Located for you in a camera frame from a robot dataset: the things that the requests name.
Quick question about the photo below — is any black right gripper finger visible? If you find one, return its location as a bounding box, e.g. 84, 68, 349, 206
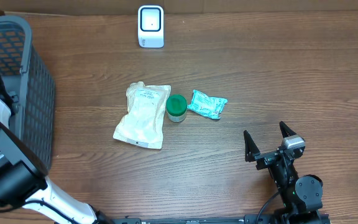
244, 130, 260, 162
279, 121, 296, 138

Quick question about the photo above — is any teal wipes packet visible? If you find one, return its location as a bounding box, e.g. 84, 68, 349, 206
187, 90, 227, 119

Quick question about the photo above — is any green lid jar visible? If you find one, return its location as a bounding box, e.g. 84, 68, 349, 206
166, 95, 187, 123

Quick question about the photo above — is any beige pouch bag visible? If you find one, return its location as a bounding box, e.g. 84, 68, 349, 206
113, 82, 171, 149

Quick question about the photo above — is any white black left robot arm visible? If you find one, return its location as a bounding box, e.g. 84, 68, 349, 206
0, 76, 112, 223

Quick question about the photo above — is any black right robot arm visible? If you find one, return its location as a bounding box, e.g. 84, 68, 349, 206
244, 121, 330, 223

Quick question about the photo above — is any white barcode scanner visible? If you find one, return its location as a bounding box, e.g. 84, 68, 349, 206
137, 5, 164, 49

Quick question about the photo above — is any grey plastic basket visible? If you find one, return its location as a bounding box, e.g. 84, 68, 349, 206
0, 16, 55, 169

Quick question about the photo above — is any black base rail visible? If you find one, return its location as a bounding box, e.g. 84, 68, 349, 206
112, 213, 332, 224

